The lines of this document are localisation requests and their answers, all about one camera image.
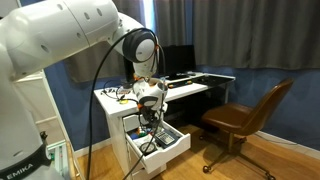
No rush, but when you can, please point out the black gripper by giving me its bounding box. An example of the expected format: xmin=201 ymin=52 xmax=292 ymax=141
xmin=138 ymin=105 xmax=158 ymax=130

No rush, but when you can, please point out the white drawer with clutter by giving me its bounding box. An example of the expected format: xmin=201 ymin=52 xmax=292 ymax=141
xmin=124 ymin=121 xmax=192 ymax=174

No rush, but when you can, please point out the calculator in blue case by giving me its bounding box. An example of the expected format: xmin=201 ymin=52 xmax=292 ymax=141
xmin=153 ymin=130 xmax=179 ymax=149

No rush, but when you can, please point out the white desk with drawers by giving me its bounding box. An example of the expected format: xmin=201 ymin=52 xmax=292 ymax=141
xmin=94 ymin=78 xmax=209 ymax=180

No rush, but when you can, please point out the black keyboard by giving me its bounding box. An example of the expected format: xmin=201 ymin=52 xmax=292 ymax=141
xmin=168 ymin=79 xmax=196 ymax=89

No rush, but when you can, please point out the black computer monitor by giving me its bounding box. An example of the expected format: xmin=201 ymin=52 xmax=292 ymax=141
xmin=122 ymin=56 xmax=136 ymax=84
xmin=159 ymin=44 xmax=198 ymax=81

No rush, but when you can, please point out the grey curtain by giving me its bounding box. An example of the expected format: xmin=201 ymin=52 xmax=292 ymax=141
xmin=64 ymin=0 xmax=148 ymax=84
xmin=153 ymin=0 xmax=320 ymax=70

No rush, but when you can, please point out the brown office chair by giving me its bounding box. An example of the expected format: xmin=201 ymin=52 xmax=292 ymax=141
xmin=199 ymin=77 xmax=295 ymax=180

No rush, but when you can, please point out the white green control box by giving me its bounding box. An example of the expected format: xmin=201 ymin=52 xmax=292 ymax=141
xmin=46 ymin=139 xmax=73 ymax=180

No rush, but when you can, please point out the white ladder shelf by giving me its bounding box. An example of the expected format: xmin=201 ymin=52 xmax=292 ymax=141
xmin=14 ymin=70 xmax=73 ymax=161

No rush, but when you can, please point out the grey duct tape roll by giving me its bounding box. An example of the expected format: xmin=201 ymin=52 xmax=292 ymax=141
xmin=139 ymin=141 xmax=158 ymax=157

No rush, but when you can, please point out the black white lanyard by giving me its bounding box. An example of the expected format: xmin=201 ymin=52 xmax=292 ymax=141
xmin=102 ymin=79 xmax=129 ymax=101

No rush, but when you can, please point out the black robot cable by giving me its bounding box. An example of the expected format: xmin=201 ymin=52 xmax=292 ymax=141
xmin=85 ymin=27 xmax=168 ymax=180

